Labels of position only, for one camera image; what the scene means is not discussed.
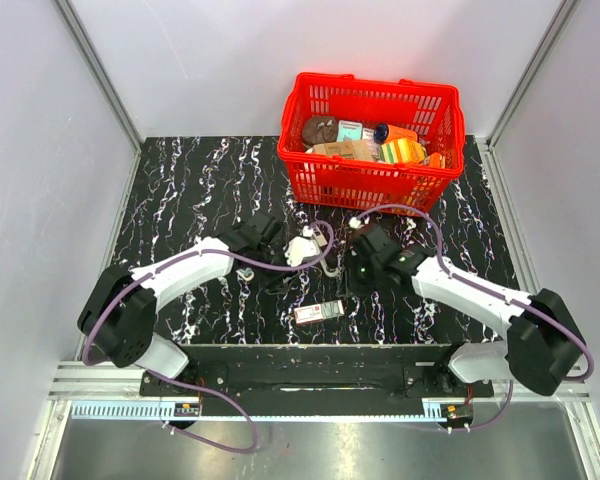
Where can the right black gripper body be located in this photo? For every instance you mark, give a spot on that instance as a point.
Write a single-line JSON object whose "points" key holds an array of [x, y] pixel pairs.
{"points": [[361, 276]]}

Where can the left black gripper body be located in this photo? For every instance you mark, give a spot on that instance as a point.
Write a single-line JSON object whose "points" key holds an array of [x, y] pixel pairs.
{"points": [[277, 277]]}

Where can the small light blue stapler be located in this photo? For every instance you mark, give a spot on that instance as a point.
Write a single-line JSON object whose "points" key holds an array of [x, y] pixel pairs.
{"points": [[246, 274]]}

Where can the staples box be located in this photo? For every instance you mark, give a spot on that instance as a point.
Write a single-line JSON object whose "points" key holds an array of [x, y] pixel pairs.
{"points": [[318, 312]]}

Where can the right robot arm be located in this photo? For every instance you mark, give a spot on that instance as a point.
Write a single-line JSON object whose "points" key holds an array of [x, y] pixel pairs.
{"points": [[539, 342]]}

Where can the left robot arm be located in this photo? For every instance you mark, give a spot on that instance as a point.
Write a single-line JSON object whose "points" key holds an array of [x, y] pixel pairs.
{"points": [[120, 314]]}

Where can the cardboard box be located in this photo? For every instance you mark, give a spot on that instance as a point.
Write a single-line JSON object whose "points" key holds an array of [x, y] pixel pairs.
{"points": [[351, 150]]}

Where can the yellow green striped box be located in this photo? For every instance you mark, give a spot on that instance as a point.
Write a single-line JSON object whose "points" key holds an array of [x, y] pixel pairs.
{"points": [[402, 151]]}

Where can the red plastic basket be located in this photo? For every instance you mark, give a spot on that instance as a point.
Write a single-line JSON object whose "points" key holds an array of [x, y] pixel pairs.
{"points": [[432, 110]]}

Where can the orange bottle blue cap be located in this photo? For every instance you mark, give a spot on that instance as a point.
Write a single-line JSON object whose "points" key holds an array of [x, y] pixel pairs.
{"points": [[384, 133]]}

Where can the teal label box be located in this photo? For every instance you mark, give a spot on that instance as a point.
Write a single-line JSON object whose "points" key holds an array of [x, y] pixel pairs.
{"points": [[349, 131]]}

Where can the brown round sponge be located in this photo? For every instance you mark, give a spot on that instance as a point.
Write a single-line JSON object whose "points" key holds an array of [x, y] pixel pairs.
{"points": [[319, 130]]}

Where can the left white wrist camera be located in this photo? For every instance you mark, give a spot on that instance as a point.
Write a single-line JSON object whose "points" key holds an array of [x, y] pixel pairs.
{"points": [[306, 247]]}

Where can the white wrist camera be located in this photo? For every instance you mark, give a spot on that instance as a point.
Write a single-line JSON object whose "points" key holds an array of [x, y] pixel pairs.
{"points": [[306, 247], [356, 223]]}

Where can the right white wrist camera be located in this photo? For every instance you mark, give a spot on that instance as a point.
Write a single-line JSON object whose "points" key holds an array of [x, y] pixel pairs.
{"points": [[356, 223]]}

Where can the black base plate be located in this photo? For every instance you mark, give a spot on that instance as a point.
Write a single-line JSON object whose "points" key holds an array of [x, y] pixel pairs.
{"points": [[314, 382]]}

